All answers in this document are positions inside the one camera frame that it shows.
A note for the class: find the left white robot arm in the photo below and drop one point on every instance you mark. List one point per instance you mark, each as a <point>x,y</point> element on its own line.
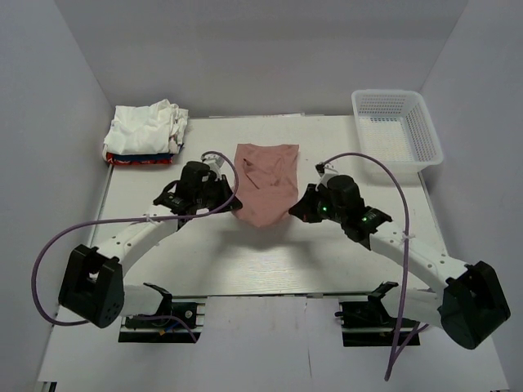
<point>93,286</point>

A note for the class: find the white t-shirt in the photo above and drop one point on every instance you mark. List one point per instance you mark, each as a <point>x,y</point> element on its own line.
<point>155,129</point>

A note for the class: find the red blue folded shirt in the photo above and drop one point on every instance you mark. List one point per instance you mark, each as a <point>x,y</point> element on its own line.
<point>139,157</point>

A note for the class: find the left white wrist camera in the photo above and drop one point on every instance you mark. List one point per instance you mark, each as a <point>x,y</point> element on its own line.
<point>214,161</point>

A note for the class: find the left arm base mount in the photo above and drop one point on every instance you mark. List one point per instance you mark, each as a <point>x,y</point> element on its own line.
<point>184,326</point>

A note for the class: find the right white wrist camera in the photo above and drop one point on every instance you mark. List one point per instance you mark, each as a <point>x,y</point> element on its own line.
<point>326,171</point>

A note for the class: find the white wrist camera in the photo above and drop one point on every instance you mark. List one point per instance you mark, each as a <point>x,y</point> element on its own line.
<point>326,171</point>
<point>214,161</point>

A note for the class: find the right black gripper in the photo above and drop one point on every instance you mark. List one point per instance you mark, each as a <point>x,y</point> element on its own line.
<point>304,210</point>

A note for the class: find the pink t-shirt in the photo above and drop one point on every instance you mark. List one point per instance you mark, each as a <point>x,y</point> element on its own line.
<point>267,182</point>

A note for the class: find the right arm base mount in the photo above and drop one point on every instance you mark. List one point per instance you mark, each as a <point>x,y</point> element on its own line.
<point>364,326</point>

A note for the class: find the white plastic mesh basket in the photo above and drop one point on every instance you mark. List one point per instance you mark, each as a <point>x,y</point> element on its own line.
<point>395,127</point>

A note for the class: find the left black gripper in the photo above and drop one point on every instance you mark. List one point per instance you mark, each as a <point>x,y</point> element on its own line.
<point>226,193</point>

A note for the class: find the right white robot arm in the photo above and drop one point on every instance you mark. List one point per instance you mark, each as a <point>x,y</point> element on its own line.
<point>464,300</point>

